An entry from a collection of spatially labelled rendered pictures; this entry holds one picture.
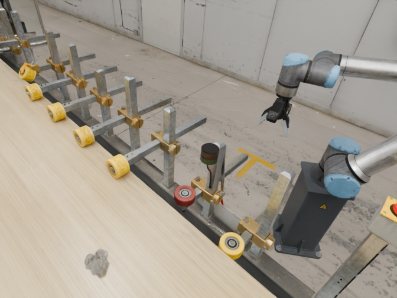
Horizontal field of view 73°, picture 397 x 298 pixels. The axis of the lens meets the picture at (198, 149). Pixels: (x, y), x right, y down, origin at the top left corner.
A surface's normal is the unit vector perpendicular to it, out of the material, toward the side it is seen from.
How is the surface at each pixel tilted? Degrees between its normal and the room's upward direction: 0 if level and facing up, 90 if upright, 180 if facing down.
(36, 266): 0
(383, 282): 0
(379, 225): 90
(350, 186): 94
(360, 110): 90
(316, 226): 90
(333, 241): 0
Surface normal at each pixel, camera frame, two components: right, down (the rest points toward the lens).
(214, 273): 0.08, -0.76
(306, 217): -0.13, 0.63
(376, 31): -0.61, 0.47
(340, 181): -0.39, 0.62
